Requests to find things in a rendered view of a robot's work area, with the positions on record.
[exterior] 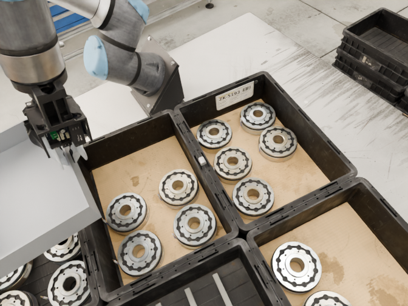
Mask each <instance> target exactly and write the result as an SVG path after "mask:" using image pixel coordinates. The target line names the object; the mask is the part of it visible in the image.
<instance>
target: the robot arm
mask: <svg viewBox="0 0 408 306"><path fill-rule="evenodd" d="M48 1H50V2H52V3H54V4H56V5H59V6H61V7H64V8H65V9H68V10H70V11H72V12H75V13H77V14H79V15H81V16H84V17H86V18H89V19H90V20H91V22H92V24H93V26H94V27H95V28H98V29H99V31H98V34H97V36H96V35H92V36H90V37H89V39H87V41H86V43H85V46H84V65H85V68H86V70H87V72H88V73H89V74H90V75H91V76H93V77H96V78H99V79H101V80H106V81H110V82H113V83H117V84H122V85H125V86H129V87H130V88H131V89H133V90H134V91H136V92H137V93H138V94H140V95H144V96H147V97H150V96H152V95H154V94H156V93H157V92H158V90H159V89H160V87H161V86H162V83H163V80H164V77H165V64H164V61H163V59H162V57H161V56H160V55H158V54H156V53H153V52H136V51H135V50H136V48H137V45H138V42H139V40H140V37H141V34H142V32H143V29H144V27H145V25H146V24H147V19H148V16H149V8H148V6H147V5H146V4H145V3H144V2H142V1H141V0H0V65H1V67H2V69H3V71H4V73H5V75H6V77H7V78H9V79H10V81H11V83H12V85H13V87H14V88H15V89H16V90H17V91H19V92H22V93H25V94H28V95H29V96H30V97H31V98H32V100H31V101H29V102H26V103H25V105H26V107H25V108H24V109H23V110H22V112H23V114H24V116H27V119H28V120H24V121H23V124H24V126H25V129H26V132H27V135H28V136H29V139H30V141H31V142H32V143H33V144H34V145H37V146H39V147H41V148H42V149H44V151H45V153H46V154H47V156H48V158H50V157H51V158H52V159H54V160H55V161H57V162H58V163H59V165H60V167H61V169H63V170H64V167H63V165H66V166H68V162H67V160H66V158H65V156H64V152H63V150H62V148H61V146H63V148H65V147H68V146H69V147H70V149H69V152H70V155H71V157H72V160H73V161H74V163H76V162H77V161H78V159H79V157H80V156H82V157H83V158H84V159H85V160H87V154H86V152H85V150H84V148H83V145H84V144H86V139H85V138H86V137H89V139H90V141H91V142H92V141H93V139H92V135H91V132H90V128H89V124H88V121H87V117H86V116H85V114H84V113H83V111H82V110H81V109H80V106H79V105H78V104H77V103H76V101H75V100H74V99H73V97H72V96H71V95H67V94H66V90H65V88H64V86H63V85H64V83H65V82H66V81H67V77H68V76H67V72H66V68H65V61H64V57H63V54H62V52H61V50H60V49H63V48H65V44H64V42H63V41H58V36H57V34H56V29H55V25H54V22H53V19H52V15H51V12H50V8H49V4H48Z"/></svg>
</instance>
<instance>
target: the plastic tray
mask: <svg viewBox="0 0 408 306"><path fill-rule="evenodd" d="M24 120H28V119H27V118H26V119H24ZM24 120H22V121H20V122H19V123H16V124H14V125H13V126H10V127H8V128H7V129H4V130H3V131H1V132H0V279H2V278H3V277H5V276H6V275H8V274H10V273H11V272H13V271H15V270H17V269H18V268H19V267H21V266H23V265H25V264H26V263H27V262H30V261H31V260H33V259H34V258H36V257H38V256H39V255H41V254H42V253H44V252H46V251H47V250H49V249H51V248H52V247H54V246H55V245H57V244H59V243H60V242H62V241H64V240H66V239H67V238H68V237H70V236H72V235H74V234H75V233H77V232H78V231H80V230H82V229H83V228H85V227H86V226H88V225H90V224H91V223H93V222H95V221H96V220H98V219H100V218H101V217H102V216H101V214H100V212H99V210H98V207H97V205H96V203H95V201H94V198H93V197H92V194H91V192H90V190H89V187H88V185H87V183H86V181H85V179H84V176H83V174H82V172H81V169H80V167H79V166H78V163H77V162H76V163H74V161H73V160H72V157H71V155H70V152H69V149H70V147H69V146H68V147H65V148H63V146H61V148H62V150H63V152H64V156H65V158H66V160H67V162H68V166H66V165H63V167H64V170H63V169H61V167H60V165H59V163H58V162H57V161H55V160H54V159H52V158H51V157H50V158H48V156H47V154H46V153H45V151H44V149H42V148H41V147H39V146H37V145H35V144H33V143H32V142H31V141H30V139H29V136H28V135H27V132H26V127H25V126H24V124H23V121H24Z"/></svg>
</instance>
